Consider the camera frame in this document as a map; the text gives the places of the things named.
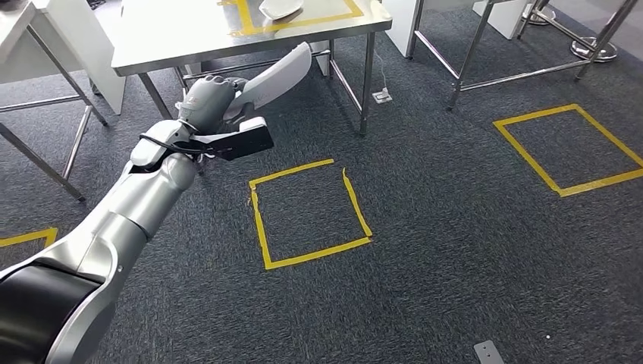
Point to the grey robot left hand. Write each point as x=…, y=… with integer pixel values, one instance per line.
x=206, y=103

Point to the white curved part orange writing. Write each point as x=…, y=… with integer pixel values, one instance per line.
x=281, y=75

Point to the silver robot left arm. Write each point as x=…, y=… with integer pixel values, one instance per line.
x=140, y=201

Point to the stainless steel workbench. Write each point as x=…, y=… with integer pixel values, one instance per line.
x=176, y=35

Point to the white curved plastic part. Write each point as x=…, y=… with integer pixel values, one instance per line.
x=279, y=7

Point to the white panel table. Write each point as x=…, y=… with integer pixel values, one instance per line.
x=85, y=50
x=397, y=25
x=502, y=20

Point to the white floor socket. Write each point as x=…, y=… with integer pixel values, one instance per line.
x=382, y=95

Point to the chrome stool base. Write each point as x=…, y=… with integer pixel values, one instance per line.
x=593, y=50
x=540, y=19

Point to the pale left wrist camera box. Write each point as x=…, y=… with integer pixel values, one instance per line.
x=253, y=123

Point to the black left wrist camera bracket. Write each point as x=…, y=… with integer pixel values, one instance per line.
x=246, y=143

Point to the steel frame table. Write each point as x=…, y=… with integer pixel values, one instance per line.
x=527, y=74
x=12, y=25

